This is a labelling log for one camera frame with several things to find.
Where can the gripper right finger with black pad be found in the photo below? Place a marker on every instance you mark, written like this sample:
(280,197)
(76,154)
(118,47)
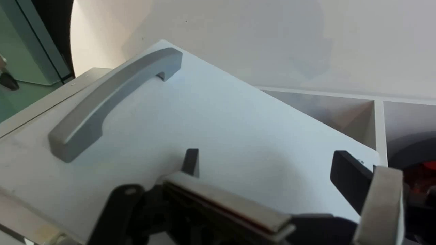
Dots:
(381,204)

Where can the small tan black device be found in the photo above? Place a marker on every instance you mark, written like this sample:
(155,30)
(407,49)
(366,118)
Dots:
(8,79)

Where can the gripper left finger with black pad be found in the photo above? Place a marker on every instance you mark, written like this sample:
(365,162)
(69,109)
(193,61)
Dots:
(226,204)

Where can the white door with grey swoosh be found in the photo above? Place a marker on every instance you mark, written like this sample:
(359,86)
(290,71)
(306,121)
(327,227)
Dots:
(204,117)

